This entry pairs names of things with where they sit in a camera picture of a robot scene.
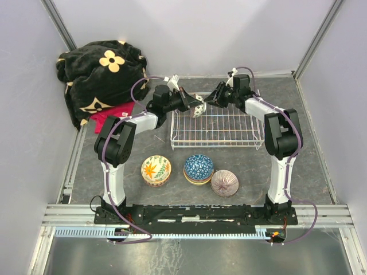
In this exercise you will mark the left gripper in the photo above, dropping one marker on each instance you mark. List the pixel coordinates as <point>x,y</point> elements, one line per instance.
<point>190,101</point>

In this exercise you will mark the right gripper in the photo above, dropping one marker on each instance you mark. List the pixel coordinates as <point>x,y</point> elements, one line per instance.
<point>215,97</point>

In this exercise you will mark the red patterned bowl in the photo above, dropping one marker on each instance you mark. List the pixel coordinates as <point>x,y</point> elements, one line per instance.
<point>198,110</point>

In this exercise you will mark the white wire dish rack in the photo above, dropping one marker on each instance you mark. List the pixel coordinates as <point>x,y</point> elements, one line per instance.
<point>216,127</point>

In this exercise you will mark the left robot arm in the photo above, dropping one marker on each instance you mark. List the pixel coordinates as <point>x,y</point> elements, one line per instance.
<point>115,140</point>

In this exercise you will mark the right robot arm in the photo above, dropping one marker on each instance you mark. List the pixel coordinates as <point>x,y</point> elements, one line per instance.
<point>282,135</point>

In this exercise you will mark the blue triangle patterned bowl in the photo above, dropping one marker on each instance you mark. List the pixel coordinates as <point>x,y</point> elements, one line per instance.
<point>198,167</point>

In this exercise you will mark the purple striped bowl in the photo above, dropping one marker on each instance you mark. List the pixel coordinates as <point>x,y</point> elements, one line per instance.
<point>224,183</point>

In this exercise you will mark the red cloth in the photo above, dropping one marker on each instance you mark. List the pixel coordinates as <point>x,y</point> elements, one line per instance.
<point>123,110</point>

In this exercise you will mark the black floral fleece blanket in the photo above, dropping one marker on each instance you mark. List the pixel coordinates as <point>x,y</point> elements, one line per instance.
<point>101,75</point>

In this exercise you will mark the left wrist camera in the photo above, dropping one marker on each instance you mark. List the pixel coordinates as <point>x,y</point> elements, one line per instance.
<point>172,82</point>

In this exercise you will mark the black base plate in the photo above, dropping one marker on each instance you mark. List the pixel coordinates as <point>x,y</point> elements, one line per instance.
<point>204,219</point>

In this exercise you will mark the aluminium frame rail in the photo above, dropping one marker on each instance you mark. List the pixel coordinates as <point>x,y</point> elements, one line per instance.
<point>78,221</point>

